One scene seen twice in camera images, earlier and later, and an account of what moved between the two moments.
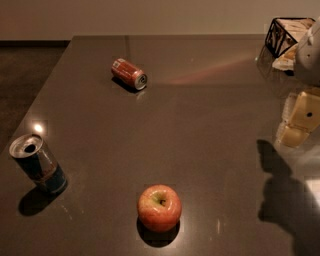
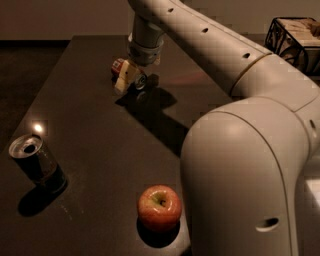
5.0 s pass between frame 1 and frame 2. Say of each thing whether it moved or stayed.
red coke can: stayed
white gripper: moved
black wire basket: stayed
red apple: stayed
